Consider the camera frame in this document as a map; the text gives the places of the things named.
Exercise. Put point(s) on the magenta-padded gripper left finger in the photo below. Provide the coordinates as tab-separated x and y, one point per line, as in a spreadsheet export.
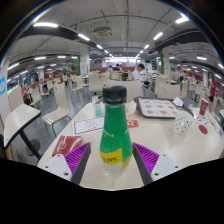
78	156

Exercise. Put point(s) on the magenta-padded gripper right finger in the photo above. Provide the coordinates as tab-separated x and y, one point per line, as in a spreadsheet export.
146	156

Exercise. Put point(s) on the green drink bottle black cap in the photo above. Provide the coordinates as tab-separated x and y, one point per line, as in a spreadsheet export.
115	140

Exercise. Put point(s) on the red paper pouch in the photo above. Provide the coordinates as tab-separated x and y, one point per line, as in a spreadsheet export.
66	145

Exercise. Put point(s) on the white printed card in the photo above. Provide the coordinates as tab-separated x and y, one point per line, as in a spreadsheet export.
87	125

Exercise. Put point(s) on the white dotted mug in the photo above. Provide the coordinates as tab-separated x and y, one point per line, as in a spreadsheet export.
183	122

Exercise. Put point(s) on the printed paper tray liner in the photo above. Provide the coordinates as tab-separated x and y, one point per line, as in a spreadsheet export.
160	108

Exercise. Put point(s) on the clear food bag with fries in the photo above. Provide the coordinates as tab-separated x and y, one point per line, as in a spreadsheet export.
131	108

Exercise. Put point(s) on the small clear sanitizer bottle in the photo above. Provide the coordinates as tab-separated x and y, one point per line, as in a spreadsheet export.
97	109

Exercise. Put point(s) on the group of beige chairs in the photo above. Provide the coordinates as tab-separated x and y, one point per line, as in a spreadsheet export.
63	100

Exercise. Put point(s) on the flat round red coaster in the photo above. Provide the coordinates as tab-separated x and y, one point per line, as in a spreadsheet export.
203	129

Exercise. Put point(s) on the crumpled white napkin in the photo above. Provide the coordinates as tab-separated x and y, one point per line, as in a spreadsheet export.
178	101

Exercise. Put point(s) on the white neighbouring table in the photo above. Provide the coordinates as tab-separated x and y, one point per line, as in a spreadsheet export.
20	120

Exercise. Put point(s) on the colourful sticker sheet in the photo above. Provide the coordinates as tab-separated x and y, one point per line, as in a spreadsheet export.
213	122

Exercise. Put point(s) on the red paper cup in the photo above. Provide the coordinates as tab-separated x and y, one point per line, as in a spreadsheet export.
204	107

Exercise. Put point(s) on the person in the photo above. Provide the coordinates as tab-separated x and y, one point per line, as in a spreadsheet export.
137	74
117	67
212	86

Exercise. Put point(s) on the ceiling air conditioner unit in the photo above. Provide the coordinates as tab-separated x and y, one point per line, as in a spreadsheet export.
102	31

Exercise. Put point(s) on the group of ceiling lights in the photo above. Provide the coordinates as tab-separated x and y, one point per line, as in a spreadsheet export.
45	24

